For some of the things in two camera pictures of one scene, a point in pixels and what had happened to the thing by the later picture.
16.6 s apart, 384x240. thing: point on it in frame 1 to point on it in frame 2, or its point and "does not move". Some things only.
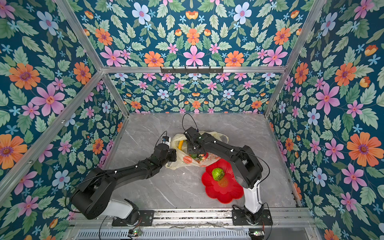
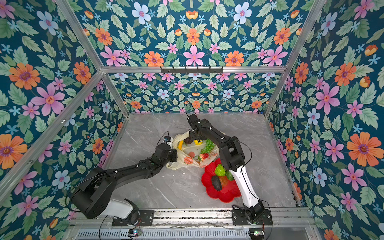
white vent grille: x=165 y=234 does not move
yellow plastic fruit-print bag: x=179 y=142 does not move
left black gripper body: x=170 y=156 does not move
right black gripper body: x=190 y=148 to x=193 y=136
